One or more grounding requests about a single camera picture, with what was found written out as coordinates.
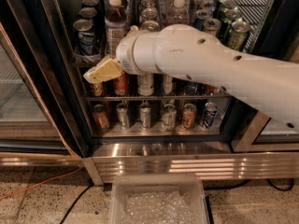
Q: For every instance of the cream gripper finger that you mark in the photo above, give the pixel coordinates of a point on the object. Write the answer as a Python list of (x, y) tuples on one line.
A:
[(107, 69)]

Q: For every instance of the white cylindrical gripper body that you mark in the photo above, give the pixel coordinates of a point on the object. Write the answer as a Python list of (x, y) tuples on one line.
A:
[(125, 56)]

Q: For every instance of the blue pepsi can front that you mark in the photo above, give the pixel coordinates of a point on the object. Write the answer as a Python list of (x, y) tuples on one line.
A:
[(85, 36)]

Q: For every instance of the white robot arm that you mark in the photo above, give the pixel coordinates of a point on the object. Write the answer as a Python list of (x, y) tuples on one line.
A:
[(180, 51)]

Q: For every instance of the orange can middle shelf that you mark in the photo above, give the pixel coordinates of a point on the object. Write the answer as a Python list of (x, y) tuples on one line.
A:
[(120, 85)]

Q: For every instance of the orange can shelf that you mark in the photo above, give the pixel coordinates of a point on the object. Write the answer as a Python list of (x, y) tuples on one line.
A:
[(100, 117), (120, 85)]

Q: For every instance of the tan can middle shelf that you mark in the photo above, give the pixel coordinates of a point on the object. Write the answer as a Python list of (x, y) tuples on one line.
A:
[(97, 89)]

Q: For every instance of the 7up can front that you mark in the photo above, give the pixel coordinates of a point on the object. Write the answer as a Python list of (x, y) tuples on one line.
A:
[(152, 26)]

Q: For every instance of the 7up can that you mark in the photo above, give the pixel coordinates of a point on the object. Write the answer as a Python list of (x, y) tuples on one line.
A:
[(149, 14), (146, 4), (152, 26)]

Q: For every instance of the white can middle shelf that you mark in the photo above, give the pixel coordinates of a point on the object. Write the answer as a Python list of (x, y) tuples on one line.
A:
[(145, 85)]

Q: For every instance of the white can shelf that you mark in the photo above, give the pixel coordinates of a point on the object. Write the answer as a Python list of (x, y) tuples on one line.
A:
[(145, 85), (169, 113)]

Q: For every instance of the silver can bottom left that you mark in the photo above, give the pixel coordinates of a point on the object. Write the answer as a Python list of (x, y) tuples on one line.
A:
[(123, 116)]

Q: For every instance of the silver can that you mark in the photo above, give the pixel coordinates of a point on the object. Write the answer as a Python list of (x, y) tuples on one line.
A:
[(145, 116), (123, 116)]

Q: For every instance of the silver can middle shelf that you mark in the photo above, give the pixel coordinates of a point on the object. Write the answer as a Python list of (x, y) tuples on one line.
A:
[(168, 84)]

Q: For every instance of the silver can bottom middle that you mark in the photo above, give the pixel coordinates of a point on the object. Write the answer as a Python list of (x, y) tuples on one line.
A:
[(145, 116)]

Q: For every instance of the orange can bottom shelf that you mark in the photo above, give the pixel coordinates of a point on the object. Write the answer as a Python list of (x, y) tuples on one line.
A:
[(100, 117)]

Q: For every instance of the stainless steel fridge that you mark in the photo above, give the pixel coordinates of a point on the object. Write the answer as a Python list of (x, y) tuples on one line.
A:
[(242, 143)]

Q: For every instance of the blue can middle shelf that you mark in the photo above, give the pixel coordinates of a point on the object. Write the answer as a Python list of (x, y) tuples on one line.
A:
[(192, 88)]

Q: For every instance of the blue can shelf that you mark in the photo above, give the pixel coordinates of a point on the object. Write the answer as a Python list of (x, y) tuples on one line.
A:
[(192, 88), (209, 113)]

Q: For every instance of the white can bottom shelf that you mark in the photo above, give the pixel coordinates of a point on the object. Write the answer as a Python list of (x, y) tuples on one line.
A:
[(169, 113)]

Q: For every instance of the red bull can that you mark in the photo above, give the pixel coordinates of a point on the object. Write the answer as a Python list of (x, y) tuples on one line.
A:
[(200, 16), (212, 26), (195, 5)]

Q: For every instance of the red bull can front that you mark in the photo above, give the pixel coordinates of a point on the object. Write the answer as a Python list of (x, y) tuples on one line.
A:
[(212, 26)]

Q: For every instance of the red can middle shelf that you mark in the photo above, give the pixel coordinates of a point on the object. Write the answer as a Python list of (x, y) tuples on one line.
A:
[(211, 89)]

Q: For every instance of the brown can bottom shelf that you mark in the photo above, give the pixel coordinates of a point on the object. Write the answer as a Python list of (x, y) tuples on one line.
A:
[(188, 116)]

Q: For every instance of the blue can bottom shelf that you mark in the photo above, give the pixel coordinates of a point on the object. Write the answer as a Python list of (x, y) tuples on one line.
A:
[(209, 113)]

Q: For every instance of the glass fridge door left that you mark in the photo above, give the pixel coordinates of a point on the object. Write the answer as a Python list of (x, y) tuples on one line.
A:
[(27, 128)]

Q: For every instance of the green soda can front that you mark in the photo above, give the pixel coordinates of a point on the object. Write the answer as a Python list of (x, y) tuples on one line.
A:
[(238, 35)]

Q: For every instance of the brown tea bottle front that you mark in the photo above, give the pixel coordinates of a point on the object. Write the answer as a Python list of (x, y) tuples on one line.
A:
[(116, 25)]

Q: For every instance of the water bottle front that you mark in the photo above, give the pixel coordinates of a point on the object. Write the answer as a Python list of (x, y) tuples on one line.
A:
[(176, 14)]

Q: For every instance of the clear plastic bin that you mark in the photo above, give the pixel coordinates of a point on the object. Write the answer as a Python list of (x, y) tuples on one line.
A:
[(158, 199)]

